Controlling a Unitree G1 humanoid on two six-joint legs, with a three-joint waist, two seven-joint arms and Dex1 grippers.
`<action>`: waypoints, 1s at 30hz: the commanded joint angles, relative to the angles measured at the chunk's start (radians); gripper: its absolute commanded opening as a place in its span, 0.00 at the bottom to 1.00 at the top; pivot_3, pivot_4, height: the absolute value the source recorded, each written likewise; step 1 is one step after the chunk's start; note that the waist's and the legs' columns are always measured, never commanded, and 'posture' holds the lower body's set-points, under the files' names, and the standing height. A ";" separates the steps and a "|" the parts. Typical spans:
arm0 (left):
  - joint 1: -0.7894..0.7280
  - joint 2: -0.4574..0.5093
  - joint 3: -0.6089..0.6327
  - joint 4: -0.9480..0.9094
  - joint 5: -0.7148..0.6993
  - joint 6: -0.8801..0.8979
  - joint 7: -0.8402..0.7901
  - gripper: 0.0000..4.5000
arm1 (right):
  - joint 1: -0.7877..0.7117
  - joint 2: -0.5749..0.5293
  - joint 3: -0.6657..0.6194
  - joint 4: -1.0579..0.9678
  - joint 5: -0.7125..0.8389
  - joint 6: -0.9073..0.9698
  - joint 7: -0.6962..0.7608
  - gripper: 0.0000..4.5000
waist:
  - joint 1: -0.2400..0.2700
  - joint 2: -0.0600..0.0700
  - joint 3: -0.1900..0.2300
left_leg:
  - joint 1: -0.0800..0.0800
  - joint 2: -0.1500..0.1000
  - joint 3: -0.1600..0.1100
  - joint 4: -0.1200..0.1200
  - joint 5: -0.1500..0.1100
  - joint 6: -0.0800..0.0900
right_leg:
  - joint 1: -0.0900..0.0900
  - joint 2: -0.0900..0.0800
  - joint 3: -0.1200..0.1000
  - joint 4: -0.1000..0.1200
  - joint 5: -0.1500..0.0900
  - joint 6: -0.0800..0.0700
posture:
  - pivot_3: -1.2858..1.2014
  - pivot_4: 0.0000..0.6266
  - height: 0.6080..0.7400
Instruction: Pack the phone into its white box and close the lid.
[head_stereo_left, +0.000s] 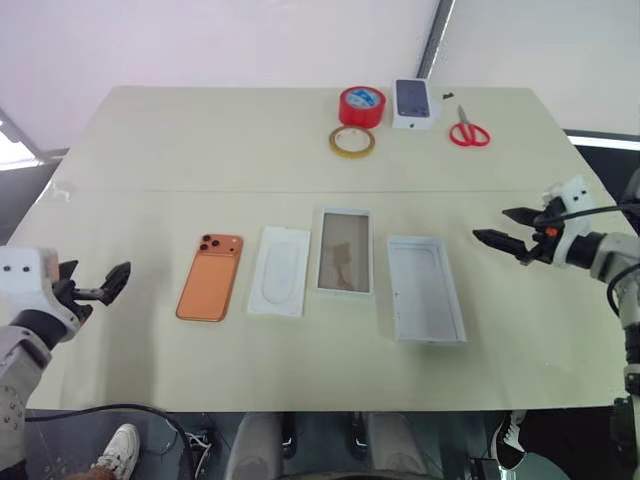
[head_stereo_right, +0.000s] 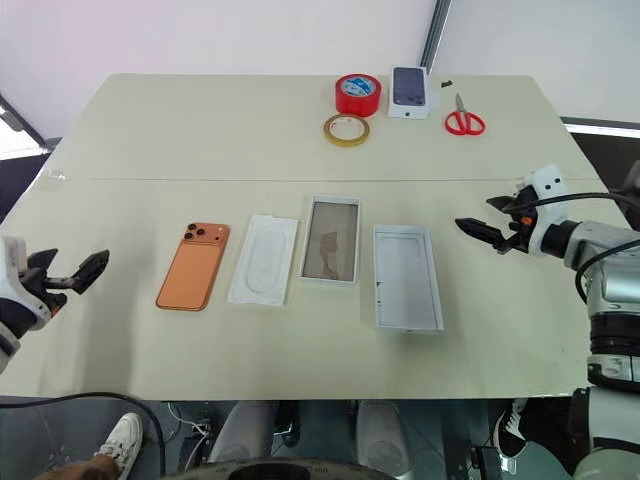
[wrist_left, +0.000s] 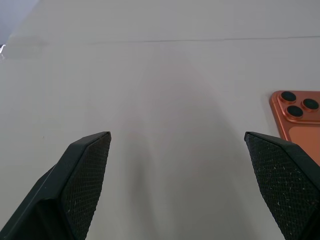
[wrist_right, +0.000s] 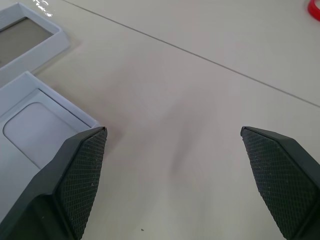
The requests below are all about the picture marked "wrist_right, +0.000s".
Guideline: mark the white box base tray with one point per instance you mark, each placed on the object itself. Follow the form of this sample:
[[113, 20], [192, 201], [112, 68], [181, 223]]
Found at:
[[32, 130]]

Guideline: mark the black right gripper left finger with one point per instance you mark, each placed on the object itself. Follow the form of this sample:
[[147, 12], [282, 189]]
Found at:
[[67, 185]]

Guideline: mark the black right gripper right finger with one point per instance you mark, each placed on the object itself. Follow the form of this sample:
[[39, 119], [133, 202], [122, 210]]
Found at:
[[282, 180]]

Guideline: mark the white box lid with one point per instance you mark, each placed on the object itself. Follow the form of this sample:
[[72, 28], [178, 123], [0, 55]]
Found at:
[[37, 40]]

